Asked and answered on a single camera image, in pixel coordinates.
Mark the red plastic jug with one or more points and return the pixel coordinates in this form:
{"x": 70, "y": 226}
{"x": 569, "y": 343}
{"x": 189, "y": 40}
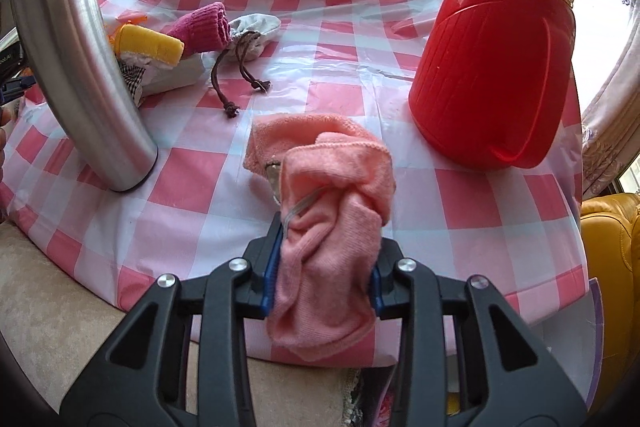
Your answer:
{"x": 491, "y": 84}

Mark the yellow leather sofa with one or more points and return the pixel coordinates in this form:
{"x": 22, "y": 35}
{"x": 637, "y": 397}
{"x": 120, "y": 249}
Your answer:
{"x": 610, "y": 232}

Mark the black white checkered pouch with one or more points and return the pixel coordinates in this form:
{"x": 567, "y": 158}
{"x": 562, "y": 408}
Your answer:
{"x": 134, "y": 71}

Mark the beige upholstered stool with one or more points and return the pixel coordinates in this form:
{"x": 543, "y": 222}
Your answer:
{"x": 53, "y": 326}

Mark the grey drawstring pouch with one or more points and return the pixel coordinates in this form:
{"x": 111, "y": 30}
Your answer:
{"x": 249, "y": 35}

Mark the red white checkered tablecloth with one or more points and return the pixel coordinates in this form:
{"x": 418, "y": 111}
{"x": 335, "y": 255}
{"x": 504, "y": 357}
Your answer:
{"x": 200, "y": 206}

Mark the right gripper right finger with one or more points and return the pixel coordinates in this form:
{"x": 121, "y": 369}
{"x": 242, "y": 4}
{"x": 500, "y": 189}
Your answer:
{"x": 466, "y": 358}

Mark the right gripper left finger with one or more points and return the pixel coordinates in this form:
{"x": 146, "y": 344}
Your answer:
{"x": 178, "y": 357}

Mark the stainless steel thermos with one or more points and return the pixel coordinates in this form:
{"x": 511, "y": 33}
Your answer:
{"x": 67, "y": 49}

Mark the pink microfiber towel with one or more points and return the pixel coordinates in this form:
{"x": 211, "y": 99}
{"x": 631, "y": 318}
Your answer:
{"x": 336, "y": 187}

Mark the magenta knitted sock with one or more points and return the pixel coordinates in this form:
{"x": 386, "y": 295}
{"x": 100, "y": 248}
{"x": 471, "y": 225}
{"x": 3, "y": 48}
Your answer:
{"x": 206, "y": 29}

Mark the yellow sponge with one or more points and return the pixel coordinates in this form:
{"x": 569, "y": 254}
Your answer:
{"x": 142, "y": 47}

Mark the beige patterned curtain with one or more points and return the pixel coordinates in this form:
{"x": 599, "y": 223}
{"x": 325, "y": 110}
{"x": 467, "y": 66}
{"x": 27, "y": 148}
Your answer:
{"x": 610, "y": 124}

